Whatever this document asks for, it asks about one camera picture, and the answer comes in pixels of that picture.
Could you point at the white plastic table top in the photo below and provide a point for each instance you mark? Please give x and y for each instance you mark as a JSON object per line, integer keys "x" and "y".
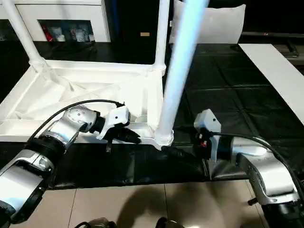
{"x": 71, "y": 78}

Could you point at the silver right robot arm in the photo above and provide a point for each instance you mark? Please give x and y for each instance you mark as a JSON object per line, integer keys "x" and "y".
{"x": 266, "y": 161}

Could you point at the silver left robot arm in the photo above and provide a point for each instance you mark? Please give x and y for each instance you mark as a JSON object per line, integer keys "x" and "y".
{"x": 47, "y": 147}

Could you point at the black mat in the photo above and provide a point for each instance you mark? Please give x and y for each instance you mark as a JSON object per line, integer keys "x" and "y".
{"x": 237, "y": 83}

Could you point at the black stand leg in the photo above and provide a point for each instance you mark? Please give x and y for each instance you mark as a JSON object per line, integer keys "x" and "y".
{"x": 252, "y": 202}

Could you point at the white board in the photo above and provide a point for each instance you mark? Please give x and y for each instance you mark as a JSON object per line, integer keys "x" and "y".
{"x": 275, "y": 71}

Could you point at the small beige label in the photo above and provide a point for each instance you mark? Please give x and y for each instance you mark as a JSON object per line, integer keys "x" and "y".
{"x": 145, "y": 34}

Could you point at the dark blue cabinet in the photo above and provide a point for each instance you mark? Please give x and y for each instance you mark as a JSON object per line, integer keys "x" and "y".
{"x": 135, "y": 19}

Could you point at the grey cushion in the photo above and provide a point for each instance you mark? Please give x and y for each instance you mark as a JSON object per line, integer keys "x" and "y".
{"x": 221, "y": 26}

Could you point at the white cabinet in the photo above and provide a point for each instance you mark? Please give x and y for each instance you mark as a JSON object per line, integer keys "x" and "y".
{"x": 71, "y": 12}

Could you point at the black bar red light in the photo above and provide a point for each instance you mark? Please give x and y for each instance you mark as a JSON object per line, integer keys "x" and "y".
{"x": 273, "y": 34}

